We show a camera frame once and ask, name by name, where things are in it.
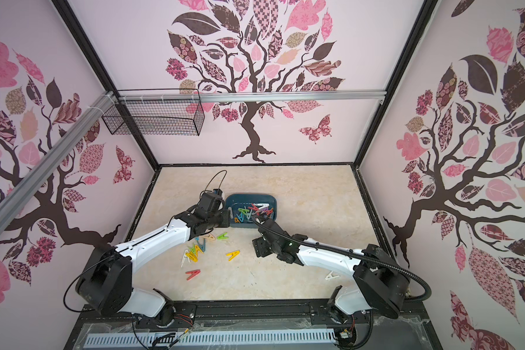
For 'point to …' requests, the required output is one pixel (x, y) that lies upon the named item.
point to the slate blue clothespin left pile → (202, 246)
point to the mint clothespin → (249, 214)
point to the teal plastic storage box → (243, 208)
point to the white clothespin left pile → (184, 257)
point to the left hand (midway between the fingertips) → (228, 220)
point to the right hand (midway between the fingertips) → (259, 240)
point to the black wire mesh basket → (167, 111)
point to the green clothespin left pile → (223, 236)
